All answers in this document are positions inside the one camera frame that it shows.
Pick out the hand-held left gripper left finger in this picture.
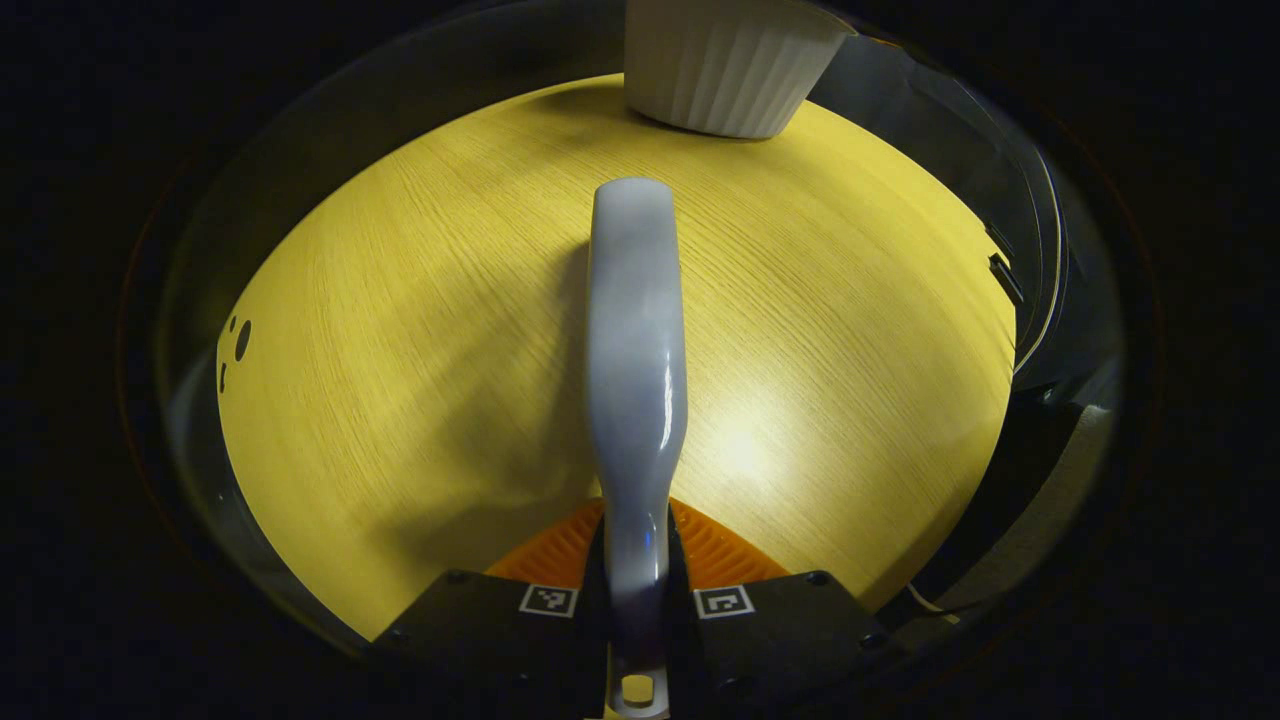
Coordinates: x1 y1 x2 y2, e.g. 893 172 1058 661
370 498 613 720

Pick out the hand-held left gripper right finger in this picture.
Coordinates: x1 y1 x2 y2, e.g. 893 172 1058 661
668 498 901 720

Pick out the small grey broom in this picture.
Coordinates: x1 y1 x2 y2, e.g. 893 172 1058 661
583 177 691 719

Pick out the white ribbed garbage bin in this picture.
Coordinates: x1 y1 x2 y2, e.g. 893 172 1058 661
622 0 859 139

